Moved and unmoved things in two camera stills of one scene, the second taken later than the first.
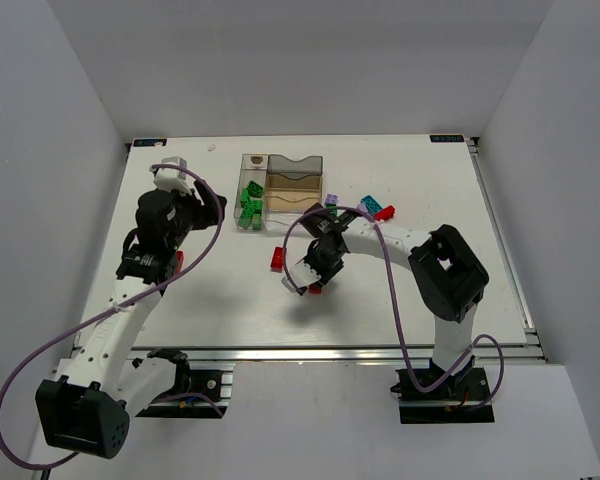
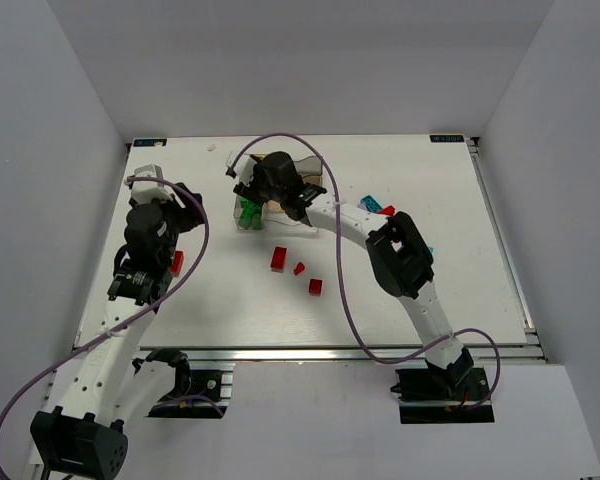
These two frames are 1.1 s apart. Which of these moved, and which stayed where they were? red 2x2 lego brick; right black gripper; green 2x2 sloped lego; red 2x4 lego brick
Moved: right black gripper
Stayed: green 2x2 sloped lego; red 2x4 lego brick; red 2x2 lego brick
